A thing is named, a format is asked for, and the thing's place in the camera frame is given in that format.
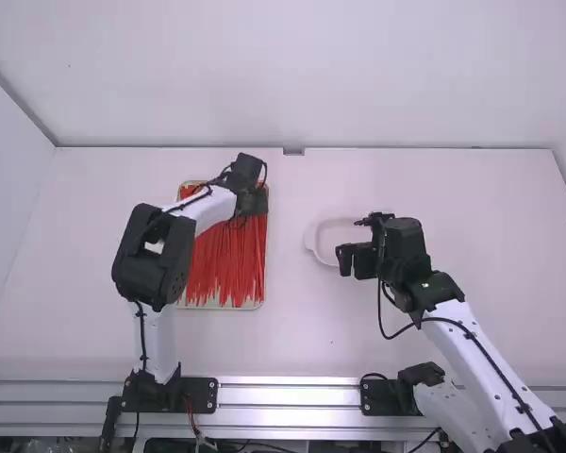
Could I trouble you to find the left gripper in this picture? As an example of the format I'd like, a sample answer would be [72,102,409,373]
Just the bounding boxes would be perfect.
[237,185,270,220]

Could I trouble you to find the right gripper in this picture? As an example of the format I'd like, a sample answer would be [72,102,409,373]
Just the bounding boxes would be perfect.
[334,238,384,281]

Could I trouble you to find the white dish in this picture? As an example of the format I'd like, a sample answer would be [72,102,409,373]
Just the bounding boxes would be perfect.
[303,214,376,269]

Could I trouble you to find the pale tray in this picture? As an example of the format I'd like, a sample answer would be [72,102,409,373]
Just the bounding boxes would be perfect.
[175,178,272,313]

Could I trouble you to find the silver rails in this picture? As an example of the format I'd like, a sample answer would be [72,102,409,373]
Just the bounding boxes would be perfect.
[0,375,566,440]

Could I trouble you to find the row of orange cable ties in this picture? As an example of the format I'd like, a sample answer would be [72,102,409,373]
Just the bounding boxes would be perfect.
[181,181,268,308]

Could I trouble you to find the black cable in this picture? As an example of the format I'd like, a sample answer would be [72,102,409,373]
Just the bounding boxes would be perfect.
[375,277,424,342]
[359,371,400,395]
[101,395,143,453]

